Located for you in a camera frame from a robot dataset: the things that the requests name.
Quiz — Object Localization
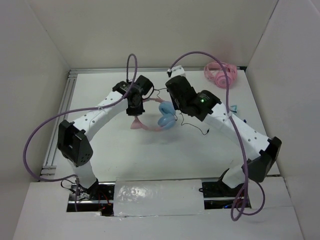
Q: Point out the white taped cover sheet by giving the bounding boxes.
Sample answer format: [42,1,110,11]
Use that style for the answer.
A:
[113,179,205,217]

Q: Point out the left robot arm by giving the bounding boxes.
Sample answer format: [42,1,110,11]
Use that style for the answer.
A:
[57,75,154,200]

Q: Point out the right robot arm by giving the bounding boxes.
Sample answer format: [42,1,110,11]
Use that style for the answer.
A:
[165,75,282,196]

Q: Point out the pink blue cat-ear headphones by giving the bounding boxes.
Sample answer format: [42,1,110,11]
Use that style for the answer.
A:
[130,97,178,132]

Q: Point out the teal headphones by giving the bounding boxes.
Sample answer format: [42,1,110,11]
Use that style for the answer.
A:
[229,105,238,114]

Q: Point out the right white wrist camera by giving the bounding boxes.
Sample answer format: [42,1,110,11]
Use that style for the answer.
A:
[166,65,186,79]

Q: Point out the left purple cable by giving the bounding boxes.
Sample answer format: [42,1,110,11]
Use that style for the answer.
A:
[23,53,139,213]

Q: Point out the black headphone audio cable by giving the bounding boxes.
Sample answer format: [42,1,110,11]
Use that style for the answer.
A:
[149,87,211,136]

